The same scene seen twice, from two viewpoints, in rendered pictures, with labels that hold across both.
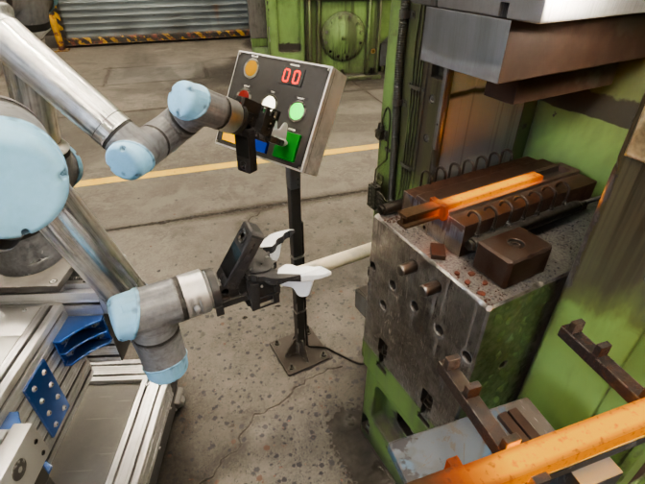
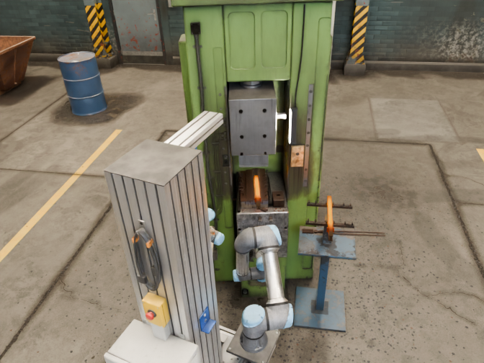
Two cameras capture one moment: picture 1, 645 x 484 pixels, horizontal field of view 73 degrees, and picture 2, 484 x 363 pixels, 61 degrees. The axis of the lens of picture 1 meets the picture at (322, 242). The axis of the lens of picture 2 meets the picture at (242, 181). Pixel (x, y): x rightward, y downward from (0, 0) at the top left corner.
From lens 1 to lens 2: 233 cm
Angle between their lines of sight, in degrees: 50
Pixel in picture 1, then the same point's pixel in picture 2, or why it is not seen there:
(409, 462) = (304, 251)
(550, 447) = (330, 217)
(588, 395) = (302, 217)
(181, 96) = (211, 214)
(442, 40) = (247, 161)
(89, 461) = not seen: outside the picture
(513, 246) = (279, 196)
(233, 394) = not seen: hidden behind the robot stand
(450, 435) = (302, 242)
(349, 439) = (243, 302)
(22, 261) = not seen: hidden behind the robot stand
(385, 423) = (253, 282)
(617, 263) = (297, 186)
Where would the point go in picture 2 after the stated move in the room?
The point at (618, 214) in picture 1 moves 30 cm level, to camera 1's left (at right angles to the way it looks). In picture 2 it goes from (292, 177) to (276, 199)
